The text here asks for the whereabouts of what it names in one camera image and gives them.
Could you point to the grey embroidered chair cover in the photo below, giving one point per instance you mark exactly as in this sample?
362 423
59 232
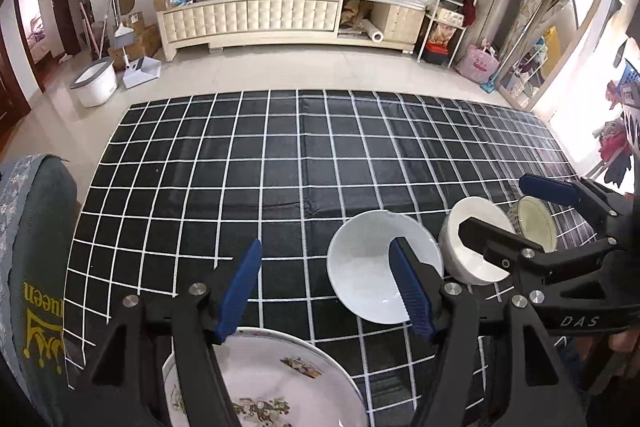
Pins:
35 232

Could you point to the pink bag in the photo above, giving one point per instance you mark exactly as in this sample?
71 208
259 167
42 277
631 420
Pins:
477 63

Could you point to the white paper roll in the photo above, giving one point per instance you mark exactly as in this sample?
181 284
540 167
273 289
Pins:
374 33

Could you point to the red hanging clothes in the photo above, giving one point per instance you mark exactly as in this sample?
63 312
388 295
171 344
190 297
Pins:
612 142

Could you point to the cardboard box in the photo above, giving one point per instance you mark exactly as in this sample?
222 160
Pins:
145 37

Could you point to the black white-grid tablecloth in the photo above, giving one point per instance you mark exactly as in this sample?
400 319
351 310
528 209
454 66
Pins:
225 187

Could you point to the round brown wall disc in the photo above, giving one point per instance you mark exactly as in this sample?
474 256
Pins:
128 1

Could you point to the white dustpan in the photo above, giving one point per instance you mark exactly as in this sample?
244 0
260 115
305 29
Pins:
141 74

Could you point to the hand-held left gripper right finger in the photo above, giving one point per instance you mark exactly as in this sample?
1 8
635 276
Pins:
412 292

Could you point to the arched standing mirror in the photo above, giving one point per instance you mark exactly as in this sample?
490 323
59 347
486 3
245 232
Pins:
550 32

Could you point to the cream white bowl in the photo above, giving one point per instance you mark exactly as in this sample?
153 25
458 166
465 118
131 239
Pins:
452 252

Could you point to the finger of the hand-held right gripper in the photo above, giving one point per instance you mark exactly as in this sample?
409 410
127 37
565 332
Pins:
547 189
480 232

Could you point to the plain white plate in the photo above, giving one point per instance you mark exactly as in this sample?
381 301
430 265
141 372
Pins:
362 404

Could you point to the cream tufted television cabinet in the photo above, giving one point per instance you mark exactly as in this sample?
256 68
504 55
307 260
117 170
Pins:
250 17

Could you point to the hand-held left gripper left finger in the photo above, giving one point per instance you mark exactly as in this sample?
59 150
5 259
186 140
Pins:
240 292

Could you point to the bluish white bowl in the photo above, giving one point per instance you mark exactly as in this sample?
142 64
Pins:
365 267

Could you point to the white mop bucket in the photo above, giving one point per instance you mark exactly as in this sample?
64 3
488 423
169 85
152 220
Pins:
95 84

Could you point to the blue plastic basket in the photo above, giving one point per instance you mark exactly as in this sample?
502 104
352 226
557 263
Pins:
631 79

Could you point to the patterned ceramic bowl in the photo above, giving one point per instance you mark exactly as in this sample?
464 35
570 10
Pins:
535 222

